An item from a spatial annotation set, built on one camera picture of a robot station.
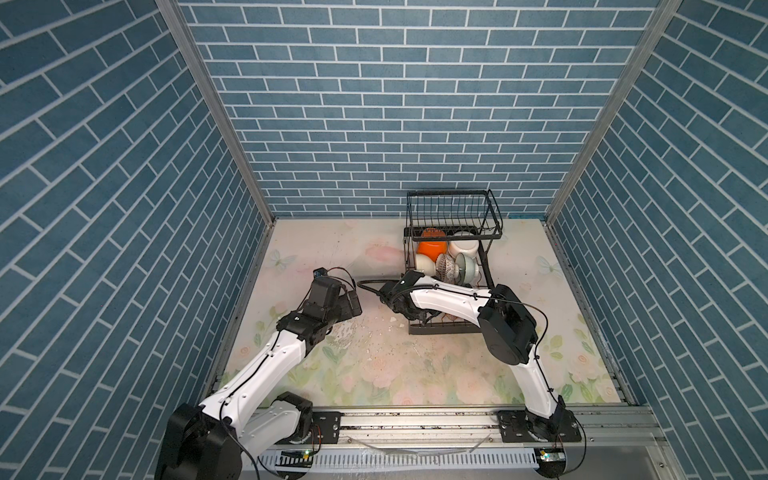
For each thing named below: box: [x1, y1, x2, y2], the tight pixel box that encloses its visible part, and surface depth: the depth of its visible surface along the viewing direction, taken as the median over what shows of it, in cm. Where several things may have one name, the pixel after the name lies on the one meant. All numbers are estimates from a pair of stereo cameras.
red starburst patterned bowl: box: [435, 253, 459, 284], surface depth 96 cm
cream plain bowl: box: [415, 253, 437, 277], surface depth 97 cm
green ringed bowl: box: [454, 252, 479, 287], surface depth 98 cm
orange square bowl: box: [416, 228, 447, 263], surface depth 104 cm
